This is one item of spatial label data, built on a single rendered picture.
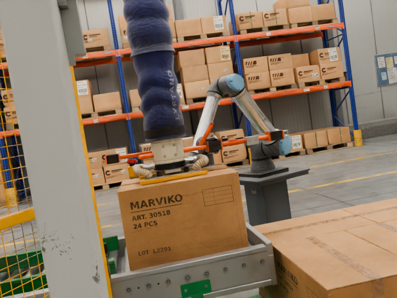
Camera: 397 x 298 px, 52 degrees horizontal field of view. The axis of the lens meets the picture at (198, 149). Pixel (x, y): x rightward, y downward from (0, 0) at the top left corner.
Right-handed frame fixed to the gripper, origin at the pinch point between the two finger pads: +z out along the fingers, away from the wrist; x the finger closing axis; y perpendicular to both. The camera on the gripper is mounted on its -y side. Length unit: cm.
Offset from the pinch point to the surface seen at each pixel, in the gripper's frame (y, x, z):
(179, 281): 34, -57, 35
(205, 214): 15.3, -31.7, 21.3
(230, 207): 2.8, -30.2, 21.8
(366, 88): -619, 37, -847
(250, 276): 1, -61, 35
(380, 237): -63, -53, 42
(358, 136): -492, -78, -703
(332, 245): -41, -53, 38
